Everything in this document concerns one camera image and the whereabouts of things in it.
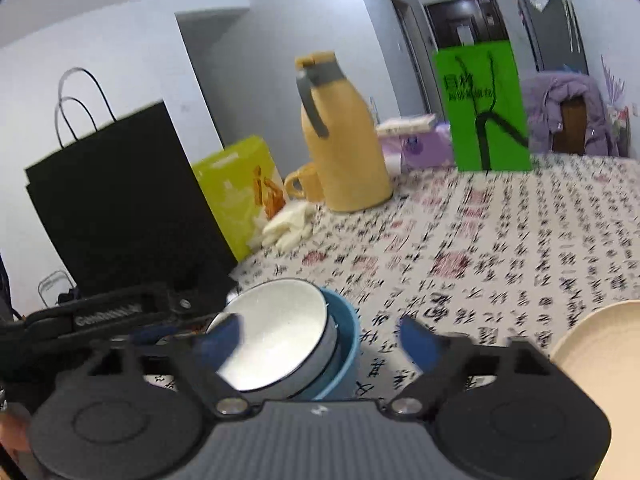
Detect black paper bag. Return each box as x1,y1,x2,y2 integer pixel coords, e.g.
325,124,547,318
25,67,238,306

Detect white bowl with black rim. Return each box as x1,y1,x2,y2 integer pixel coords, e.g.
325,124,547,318
205,278,340,401

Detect white gloves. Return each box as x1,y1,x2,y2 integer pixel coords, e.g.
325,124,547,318
247,201,316,253

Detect blue bowl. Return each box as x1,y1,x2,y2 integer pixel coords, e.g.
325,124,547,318
292,287,360,401

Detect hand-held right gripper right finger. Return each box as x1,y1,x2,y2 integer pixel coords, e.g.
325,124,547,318
385,316,556,418

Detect purple leaf wall decal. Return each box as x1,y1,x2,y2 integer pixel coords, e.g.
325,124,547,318
600,55,627,108

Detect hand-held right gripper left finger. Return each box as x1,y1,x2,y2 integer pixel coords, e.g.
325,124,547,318
87,312,251,418

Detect yellow-green snack box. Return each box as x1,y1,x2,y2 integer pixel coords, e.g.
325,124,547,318
191,135,287,262

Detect purple tissue pack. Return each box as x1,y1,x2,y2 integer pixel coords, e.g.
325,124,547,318
382,122,456,171

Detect yellow thermos jug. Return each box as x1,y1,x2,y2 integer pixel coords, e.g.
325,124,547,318
295,51,393,213

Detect white flat cardboard box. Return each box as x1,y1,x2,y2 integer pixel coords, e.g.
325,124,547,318
375,114,437,137

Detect grey refrigerator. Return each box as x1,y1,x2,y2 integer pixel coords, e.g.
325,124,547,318
514,0,590,73

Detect purple padded jacket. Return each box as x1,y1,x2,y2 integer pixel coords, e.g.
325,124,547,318
520,71,621,158

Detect brown wooden chair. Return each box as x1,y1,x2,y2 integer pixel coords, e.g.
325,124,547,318
550,95,591,156

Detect dark entrance door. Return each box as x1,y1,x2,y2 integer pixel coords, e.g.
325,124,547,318
424,0,511,53

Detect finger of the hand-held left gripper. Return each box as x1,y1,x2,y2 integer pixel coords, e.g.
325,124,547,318
112,321,206,348
147,282,229,322

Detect green paper bag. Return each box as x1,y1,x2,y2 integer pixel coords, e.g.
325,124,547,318
432,42,532,172

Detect yellow mug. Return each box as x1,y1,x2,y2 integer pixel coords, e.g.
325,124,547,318
284,162,326,204

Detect cream round plate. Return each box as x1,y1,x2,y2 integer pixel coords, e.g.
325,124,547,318
550,300,640,480

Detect person's left hand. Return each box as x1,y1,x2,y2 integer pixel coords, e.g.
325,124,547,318
0,402,33,456

